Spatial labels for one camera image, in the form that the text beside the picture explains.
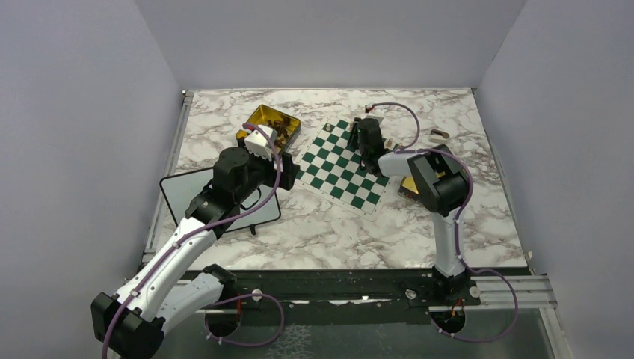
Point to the gold tin with light pieces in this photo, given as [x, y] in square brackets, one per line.
[411, 186]

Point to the gold tin with dark pieces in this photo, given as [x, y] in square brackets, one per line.
[264, 113]

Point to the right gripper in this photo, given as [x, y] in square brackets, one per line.
[353, 133]

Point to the beige stapler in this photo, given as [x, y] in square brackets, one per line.
[438, 136]

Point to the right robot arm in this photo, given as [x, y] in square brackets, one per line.
[443, 187]

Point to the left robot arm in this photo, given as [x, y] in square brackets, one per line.
[134, 321]

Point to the green white chess board mat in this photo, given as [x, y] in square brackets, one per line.
[331, 170]

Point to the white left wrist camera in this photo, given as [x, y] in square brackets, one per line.
[256, 143]

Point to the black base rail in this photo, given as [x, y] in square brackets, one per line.
[346, 297]

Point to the pile of dark chess pieces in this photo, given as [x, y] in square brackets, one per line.
[283, 130]

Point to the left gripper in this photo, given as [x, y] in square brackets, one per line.
[289, 171]

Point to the aluminium rail right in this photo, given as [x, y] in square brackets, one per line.
[532, 292]

